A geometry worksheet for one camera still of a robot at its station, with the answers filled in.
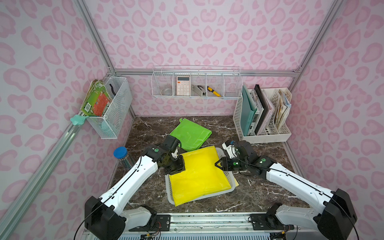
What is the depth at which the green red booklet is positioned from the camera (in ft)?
2.22

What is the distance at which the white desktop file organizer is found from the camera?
2.87ft

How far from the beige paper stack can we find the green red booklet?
100cm
